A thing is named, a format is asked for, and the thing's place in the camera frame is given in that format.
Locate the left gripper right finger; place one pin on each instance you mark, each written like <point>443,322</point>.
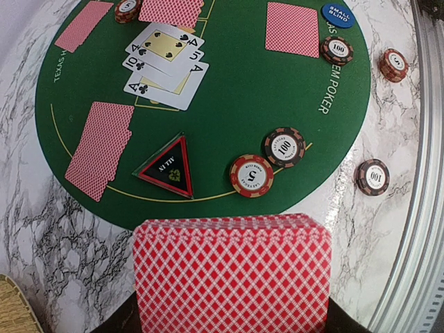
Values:
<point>338,321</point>

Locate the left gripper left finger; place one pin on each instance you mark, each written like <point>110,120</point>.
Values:
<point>124,320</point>

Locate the red playing card deck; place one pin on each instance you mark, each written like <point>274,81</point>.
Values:
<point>233,274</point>

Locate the black poker chip stack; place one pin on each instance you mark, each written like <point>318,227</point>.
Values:
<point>372,177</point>

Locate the triangular all-in dealer button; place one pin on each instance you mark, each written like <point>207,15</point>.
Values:
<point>169,168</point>

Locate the red chips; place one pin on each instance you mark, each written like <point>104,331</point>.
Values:
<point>127,10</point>
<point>251,176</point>

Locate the black chips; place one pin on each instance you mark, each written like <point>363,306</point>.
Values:
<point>284,147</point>
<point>336,50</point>

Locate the card dealt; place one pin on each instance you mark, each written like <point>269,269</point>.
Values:
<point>83,24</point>
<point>292,29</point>
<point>104,138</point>

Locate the ace of clubs card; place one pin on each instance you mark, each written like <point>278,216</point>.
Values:
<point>179,98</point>

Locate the ten of clubs card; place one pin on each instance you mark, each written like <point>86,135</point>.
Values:
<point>158,78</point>

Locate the red poker chip stack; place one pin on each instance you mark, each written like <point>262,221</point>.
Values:
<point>393,65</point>

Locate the four of spades card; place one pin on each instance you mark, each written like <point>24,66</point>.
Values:
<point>165,47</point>

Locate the blue small blind button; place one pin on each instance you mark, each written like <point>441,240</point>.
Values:
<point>338,15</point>

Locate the face-down card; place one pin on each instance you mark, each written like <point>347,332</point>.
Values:
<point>173,12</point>

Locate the woven bamboo tray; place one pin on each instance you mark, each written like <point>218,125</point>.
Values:
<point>16,313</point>

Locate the round green poker mat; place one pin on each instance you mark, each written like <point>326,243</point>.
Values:
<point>246,93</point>

